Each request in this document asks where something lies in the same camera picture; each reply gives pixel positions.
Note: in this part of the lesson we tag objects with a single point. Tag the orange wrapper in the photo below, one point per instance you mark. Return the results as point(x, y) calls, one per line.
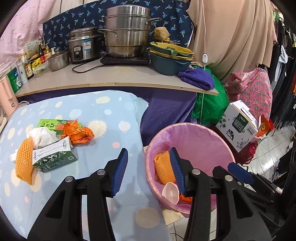
point(77, 134)
point(187, 200)

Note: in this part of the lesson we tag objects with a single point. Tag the pink paper cup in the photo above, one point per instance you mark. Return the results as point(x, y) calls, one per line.
point(171, 193)

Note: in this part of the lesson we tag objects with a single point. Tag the light blue spotted tablecloth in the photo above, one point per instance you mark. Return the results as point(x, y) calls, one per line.
point(114, 117)

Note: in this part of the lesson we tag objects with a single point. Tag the small steel lidded pot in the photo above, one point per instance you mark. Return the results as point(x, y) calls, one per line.
point(59, 60)

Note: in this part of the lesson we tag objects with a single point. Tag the beige curtain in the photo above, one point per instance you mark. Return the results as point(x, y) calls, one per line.
point(237, 36)

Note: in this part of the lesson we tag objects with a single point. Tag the red orange paper packet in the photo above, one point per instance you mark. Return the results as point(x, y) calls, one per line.
point(265, 125)

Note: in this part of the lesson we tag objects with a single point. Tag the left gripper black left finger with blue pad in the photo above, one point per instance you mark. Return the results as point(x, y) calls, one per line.
point(61, 217)

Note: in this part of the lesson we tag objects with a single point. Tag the black induction cooktop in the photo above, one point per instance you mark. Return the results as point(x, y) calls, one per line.
point(108, 60)

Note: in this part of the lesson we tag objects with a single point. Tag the white cord switch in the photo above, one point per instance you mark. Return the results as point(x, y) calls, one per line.
point(205, 58)

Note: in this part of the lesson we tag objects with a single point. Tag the dark teal basin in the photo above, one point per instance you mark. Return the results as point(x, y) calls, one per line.
point(168, 66)

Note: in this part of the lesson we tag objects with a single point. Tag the white floral cardboard box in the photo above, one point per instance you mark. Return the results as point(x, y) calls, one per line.
point(238, 125)

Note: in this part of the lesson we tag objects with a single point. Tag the pink lined trash bin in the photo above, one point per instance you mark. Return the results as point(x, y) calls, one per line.
point(204, 148)

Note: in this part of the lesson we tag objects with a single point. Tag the large steel steamer pot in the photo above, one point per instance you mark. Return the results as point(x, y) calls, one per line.
point(127, 30)

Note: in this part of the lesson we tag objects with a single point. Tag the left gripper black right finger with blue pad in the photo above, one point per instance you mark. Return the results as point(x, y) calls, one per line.
point(237, 217)

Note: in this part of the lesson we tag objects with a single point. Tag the pink floral fabric bundle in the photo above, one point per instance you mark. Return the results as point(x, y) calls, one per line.
point(253, 88)

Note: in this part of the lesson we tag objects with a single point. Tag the white tissue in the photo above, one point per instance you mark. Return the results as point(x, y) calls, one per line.
point(42, 137)

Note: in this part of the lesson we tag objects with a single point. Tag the brown loofah sponge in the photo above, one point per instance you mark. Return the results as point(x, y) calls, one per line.
point(161, 33)

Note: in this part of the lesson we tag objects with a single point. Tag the pink electric kettle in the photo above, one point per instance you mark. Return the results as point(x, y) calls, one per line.
point(7, 96)

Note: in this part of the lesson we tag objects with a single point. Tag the green white package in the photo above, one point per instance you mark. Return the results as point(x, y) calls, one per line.
point(15, 80)

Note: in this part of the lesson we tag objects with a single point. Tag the dark soy sauce bottle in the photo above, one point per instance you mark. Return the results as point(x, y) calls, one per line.
point(28, 70)

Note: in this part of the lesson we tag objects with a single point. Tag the green white small carton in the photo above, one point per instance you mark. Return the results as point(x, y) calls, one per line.
point(54, 156)

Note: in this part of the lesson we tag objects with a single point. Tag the yellow green stacked trays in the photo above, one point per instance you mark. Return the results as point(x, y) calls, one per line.
point(171, 51)

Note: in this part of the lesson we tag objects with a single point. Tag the pink spotted curtain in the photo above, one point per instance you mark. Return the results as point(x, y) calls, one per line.
point(25, 26)

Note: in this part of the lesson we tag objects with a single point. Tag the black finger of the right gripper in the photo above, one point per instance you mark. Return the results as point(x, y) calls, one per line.
point(275, 205)

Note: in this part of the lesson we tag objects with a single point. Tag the orange foam fruit net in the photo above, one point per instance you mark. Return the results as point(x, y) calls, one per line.
point(23, 165)

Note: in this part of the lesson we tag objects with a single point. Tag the steel rice cooker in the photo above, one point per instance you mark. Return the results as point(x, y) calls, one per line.
point(85, 44)

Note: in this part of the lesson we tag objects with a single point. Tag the bright green long box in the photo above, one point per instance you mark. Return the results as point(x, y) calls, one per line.
point(54, 125)

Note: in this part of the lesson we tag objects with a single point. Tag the purple folded cloth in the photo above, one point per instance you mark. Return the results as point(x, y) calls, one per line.
point(198, 77)

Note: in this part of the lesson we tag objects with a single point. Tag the navy patterned cloth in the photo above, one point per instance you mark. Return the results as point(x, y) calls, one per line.
point(56, 31)

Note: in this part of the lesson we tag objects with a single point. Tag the green plastic bag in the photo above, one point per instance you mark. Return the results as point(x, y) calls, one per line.
point(208, 109)

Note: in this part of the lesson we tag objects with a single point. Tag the white plastic bottle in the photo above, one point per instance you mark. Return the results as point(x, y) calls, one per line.
point(21, 71)

